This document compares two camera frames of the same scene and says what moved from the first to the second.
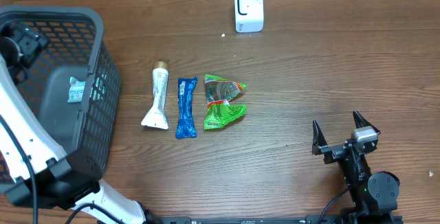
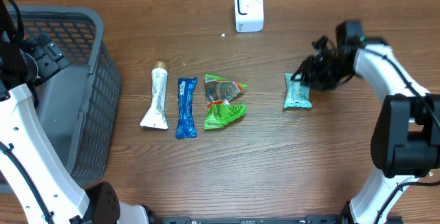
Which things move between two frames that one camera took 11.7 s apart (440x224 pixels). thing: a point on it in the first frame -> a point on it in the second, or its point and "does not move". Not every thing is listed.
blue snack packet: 186,128 does not move
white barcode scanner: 249,8 does not move
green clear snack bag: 218,93 does not move
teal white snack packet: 76,89 -> 298,94
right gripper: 335,150 -> 310,73
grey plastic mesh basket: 73,82 does not move
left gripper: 33,42 -> 47,53
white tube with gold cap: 157,117 does not move
